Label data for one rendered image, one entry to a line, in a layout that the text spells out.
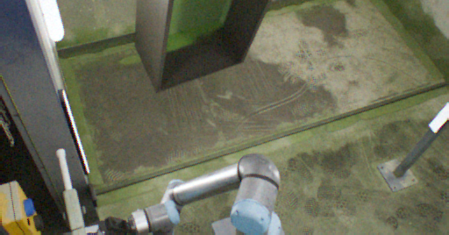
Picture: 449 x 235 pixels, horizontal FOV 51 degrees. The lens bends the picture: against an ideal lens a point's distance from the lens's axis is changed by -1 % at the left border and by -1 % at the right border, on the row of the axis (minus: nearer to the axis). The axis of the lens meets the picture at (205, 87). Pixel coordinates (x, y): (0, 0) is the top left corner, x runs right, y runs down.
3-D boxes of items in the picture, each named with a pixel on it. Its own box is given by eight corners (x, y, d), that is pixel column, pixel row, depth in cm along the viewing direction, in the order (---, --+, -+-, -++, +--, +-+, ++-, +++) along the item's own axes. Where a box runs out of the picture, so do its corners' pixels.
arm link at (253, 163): (268, 138, 147) (164, 179, 199) (258, 172, 140) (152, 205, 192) (295, 157, 151) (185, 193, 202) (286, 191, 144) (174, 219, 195)
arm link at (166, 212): (181, 226, 180) (181, 217, 172) (149, 238, 176) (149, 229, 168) (173, 204, 185) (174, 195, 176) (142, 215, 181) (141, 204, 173)
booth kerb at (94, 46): (60, 61, 346) (56, 50, 335) (59, 60, 347) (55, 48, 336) (368, -11, 415) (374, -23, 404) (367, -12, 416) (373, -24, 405)
